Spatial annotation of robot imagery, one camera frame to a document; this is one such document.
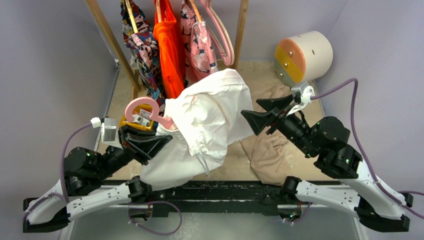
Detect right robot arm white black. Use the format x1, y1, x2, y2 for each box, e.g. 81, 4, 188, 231
241, 96, 413, 233

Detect pink shark print shorts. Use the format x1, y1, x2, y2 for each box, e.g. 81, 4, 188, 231
180, 0, 219, 83

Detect pink wooden hanger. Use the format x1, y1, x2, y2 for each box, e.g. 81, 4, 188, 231
124, 96, 175, 131
199, 0, 235, 66

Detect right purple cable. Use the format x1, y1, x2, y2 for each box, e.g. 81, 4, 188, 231
309, 78, 424, 220

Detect round white drawer cabinet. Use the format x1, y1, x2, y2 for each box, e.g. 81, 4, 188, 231
274, 31, 334, 87

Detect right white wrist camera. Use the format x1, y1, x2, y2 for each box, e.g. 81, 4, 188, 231
287, 81, 316, 116

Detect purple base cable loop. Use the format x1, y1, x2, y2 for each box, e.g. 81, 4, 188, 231
127, 200, 184, 237

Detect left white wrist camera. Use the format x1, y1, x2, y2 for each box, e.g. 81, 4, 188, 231
90, 117, 118, 144

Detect wooden clothes rack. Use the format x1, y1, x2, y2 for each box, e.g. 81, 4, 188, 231
85, 0, 249, 99

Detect orange mesh shorts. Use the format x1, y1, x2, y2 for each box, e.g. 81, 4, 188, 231
153, 0, 185, 99

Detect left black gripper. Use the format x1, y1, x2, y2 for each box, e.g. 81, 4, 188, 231
95, 124, 174, 180

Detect beige shorts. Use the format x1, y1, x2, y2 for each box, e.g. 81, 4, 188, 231
241, 84, 327, 186

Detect white item in bin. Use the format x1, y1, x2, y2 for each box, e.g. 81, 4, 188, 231
132, 114, 151, 127

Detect comic print shorts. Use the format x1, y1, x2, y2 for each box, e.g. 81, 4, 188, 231
120, 0, 166, 115

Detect yellow plastic bin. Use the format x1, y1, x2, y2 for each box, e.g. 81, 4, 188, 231
118, 104, 158, 131

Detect white shorts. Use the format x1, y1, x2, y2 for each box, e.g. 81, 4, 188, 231
140, 68, 253, 191

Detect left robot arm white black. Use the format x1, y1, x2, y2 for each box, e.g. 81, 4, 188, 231
22, 125, 173, 233

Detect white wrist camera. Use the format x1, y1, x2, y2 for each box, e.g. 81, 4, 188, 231
90, 117, 118, 144
287, 81, 316, 116

